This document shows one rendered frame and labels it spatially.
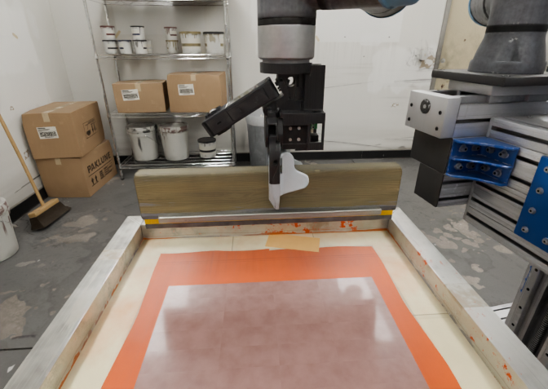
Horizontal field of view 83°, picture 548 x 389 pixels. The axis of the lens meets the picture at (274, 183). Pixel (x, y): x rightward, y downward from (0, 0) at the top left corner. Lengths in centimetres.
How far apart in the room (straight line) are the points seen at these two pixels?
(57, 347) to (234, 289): 24
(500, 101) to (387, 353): 62
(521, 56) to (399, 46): 316
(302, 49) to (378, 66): 353
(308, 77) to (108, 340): 44
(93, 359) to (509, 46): 95
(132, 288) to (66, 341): 13
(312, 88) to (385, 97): 359
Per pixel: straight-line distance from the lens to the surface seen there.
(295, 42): 41
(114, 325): 53
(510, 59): 90
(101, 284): 55
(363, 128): 400
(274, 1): 42
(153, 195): 50
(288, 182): 46
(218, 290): 54
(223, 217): 49
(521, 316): 108
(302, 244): 63
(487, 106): 86
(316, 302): 52
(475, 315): 52
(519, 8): 91
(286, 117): 42
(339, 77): 380
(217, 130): 44
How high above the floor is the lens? 132
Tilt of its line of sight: 24 degrees down
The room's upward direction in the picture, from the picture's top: straight up
